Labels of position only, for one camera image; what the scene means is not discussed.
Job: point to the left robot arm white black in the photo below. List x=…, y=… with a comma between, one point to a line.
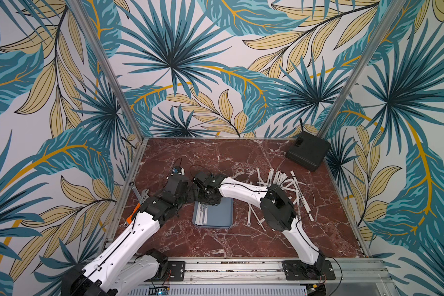
x=110, y=273

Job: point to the left aluminium frame post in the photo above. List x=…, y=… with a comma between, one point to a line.
x=95, y=44

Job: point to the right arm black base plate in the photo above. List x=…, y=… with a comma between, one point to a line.
x=295, y=270

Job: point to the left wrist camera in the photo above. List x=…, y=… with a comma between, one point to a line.
x=178, y=170

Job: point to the aluminium frame post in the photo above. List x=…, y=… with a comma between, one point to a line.
x=95, y=44
x=383, y=28

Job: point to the black box with antenna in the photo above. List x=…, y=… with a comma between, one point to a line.
x=308, y=150

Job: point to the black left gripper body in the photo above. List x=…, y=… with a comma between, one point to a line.
x=190, y=195

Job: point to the orange handled adjustable wrench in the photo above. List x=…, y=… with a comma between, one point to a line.
x=141, y=197

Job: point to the right aluminium frame post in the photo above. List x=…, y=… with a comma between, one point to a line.
x=383, y=28

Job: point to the long white wrapped straw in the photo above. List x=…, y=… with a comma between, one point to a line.
x=301, y=197

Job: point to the green circuit board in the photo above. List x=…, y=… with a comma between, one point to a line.
x=158, y=291

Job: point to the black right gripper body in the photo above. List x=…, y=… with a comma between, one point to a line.
x=206, y=193

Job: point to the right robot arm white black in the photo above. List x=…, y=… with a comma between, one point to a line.
x=277, y=208

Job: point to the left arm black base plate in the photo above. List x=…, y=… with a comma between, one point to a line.
x=173, y=271

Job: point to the aluminium front rail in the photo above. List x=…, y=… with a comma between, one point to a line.
x=213, y=276

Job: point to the blue plastic storage tray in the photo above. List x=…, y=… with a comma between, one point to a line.
x=216, y=217

